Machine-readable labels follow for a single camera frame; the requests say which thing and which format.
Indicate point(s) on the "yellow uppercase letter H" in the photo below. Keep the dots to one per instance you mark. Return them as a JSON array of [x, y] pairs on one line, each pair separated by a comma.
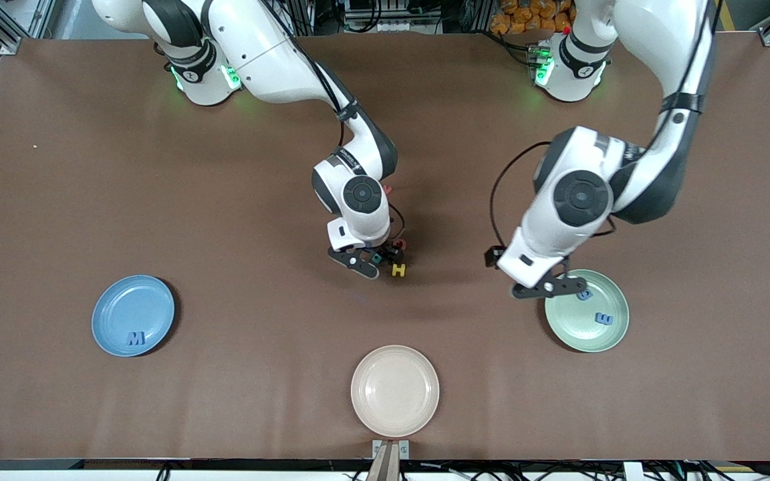
[[398, 270]]

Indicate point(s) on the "blue uppercase letter E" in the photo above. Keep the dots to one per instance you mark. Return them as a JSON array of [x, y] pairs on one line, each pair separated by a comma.
[[604, 319]]

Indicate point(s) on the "blue uppercase letter W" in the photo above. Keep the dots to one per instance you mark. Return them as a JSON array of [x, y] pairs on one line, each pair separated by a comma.
[[135, 339]]

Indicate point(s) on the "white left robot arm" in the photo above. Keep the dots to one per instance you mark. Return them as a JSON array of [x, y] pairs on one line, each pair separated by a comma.
[[652, 40]]

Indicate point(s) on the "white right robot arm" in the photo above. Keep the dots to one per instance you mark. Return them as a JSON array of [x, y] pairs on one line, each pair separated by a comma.
[[258, 53]]

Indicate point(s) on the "green plate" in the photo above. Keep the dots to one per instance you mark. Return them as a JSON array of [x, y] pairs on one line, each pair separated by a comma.
[[585, 331]]

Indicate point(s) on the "beige plate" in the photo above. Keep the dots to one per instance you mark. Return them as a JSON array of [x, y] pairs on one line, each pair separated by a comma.
[[395, 391]]

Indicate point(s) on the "blue plate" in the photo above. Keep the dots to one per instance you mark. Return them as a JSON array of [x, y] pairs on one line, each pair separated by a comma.
[[133, 307]]

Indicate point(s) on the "orange snack bags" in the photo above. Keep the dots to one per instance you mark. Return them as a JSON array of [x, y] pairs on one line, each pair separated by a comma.
[[532, 17]]

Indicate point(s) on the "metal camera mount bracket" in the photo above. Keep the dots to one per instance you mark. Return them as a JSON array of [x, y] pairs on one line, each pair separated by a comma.
[[390, 454]]

